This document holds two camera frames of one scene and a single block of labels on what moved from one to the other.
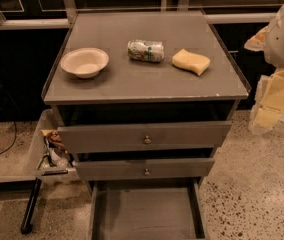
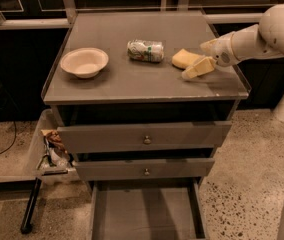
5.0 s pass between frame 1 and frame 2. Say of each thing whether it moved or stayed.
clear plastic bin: stayed
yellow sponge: stayed
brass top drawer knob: stayed
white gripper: moved
